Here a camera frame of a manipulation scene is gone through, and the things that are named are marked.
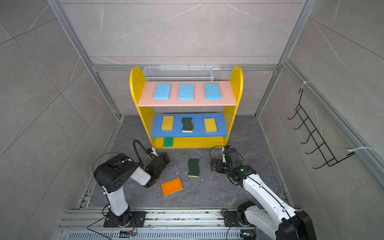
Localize yellow sponge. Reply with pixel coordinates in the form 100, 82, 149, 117
204, 118, 217, 133
161, 116, 174, 131

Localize dark green sponge curved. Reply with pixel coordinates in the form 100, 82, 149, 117
182, 117, 194, 133

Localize blue sponge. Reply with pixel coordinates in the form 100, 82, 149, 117
178, 84, 194, 101
153, 83, 171, 100

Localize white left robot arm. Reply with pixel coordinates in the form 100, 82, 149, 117
94, 152, 170, 227

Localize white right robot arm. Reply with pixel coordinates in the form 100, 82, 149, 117
210, 145, 317, 240

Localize yellow shelf unit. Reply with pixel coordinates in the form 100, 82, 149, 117
130, 66, 244, 149

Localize orange sponge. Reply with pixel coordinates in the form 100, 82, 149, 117
161, 178, 183, 197

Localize black corrugated cable conduit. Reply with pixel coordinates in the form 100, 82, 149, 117
132, 139, 154, 169

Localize black wire hook rack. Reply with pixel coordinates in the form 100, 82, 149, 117
287, 89, 355, 170

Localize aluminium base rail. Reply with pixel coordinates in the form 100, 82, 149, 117
58, 210, 261, 239

